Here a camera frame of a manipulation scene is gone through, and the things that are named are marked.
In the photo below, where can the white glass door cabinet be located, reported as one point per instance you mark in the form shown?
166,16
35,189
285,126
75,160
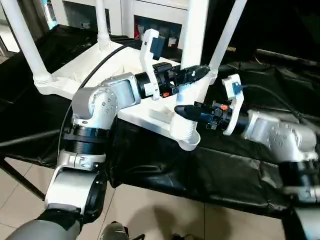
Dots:
125,10

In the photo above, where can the white plastic table top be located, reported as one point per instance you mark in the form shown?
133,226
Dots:
140,117

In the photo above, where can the black metal frame strut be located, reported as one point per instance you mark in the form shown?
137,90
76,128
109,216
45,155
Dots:
22,177

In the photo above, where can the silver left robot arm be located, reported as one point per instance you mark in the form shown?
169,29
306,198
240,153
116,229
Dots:
100,105

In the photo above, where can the dark metal rod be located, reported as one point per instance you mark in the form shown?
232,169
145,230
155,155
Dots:
287,57

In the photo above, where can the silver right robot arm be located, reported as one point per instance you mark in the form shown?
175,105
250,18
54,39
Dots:
280,137

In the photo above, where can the white plastic table leg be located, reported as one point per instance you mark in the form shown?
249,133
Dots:
27,45
103,25
193,37
225,37

